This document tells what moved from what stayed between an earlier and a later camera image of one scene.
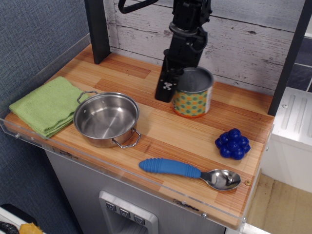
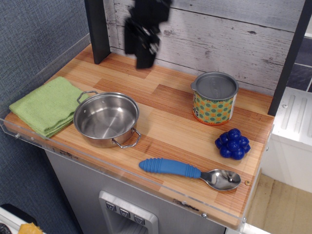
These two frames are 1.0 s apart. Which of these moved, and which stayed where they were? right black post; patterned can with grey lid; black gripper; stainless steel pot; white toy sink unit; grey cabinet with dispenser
Moved: patterned can with grey lid; black gripper
Stayed: grey cabinet with dispenser; stainless steel pot; white toy sink unit; right black post
